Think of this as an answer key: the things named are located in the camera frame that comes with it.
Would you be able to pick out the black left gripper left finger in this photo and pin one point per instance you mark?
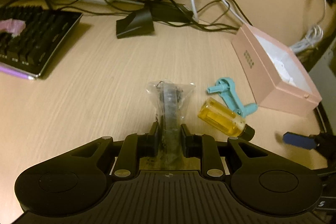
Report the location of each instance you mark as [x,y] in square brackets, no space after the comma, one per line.
[133,148]

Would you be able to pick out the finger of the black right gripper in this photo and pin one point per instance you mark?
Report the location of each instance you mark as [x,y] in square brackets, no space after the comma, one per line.
[301,141]

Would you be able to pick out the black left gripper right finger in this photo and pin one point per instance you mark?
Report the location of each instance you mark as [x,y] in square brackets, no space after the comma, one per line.
[205,148]

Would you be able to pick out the yellow liquid bottle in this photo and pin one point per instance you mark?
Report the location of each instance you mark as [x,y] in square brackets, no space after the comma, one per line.
[225,120]

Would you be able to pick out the clear bag with black part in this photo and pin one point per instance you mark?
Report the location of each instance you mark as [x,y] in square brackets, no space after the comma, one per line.
[171,102]

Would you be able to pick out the teal plastic crank handle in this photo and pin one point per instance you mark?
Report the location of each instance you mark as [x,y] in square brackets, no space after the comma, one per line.
[225,87]

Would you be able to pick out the pink open cardboard box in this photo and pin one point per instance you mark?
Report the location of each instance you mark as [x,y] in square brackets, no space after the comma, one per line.
[277,78]

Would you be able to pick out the black monitor stand foot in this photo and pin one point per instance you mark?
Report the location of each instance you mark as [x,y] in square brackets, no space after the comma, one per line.
[137,23]

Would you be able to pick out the black power brick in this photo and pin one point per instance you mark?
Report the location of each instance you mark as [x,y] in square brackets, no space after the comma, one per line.
[168,12]

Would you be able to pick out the black keyboard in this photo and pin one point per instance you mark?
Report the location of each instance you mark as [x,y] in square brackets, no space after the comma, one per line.
[33,49]

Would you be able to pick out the pink plastic piece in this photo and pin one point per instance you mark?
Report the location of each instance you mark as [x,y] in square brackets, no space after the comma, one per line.
[12,26]

